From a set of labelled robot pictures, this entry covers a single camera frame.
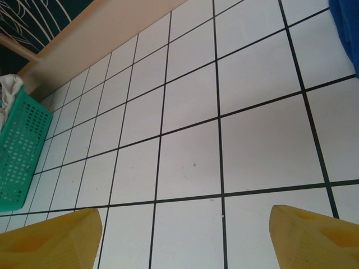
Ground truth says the green plastic basket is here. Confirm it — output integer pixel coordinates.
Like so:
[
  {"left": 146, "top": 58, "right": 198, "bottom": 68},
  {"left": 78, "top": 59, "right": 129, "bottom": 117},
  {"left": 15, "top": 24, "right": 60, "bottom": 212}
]
[{"left": 0, "top": 84, "right": 54, "bottom": 211}]

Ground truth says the blue folded t-shirt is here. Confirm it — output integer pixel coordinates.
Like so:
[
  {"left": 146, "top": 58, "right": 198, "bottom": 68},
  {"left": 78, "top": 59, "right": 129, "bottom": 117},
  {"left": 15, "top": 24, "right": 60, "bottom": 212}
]
[{"left": 328, "top": 0, "right": 359, "bottom": 80}]

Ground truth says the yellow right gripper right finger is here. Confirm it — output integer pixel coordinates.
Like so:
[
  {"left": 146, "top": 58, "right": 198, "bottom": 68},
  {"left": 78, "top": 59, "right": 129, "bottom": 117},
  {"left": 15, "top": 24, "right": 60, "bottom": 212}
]
[{"left": 269, "top": 205, "right": 359, "bottom": 269}]

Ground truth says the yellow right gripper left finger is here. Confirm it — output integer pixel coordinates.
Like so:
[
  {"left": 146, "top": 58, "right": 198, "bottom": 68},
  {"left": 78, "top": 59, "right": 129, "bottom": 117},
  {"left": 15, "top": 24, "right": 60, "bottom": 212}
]
[{"left": 0, "top": 208, "right": 102, "bottom": 269}]

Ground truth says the white t-shirt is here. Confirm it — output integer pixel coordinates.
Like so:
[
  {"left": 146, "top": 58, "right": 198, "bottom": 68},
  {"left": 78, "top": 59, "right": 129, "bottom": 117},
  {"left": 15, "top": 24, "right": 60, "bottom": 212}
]
[{"left": 0, "top": 73, "right": 24, "bottom": 132}]

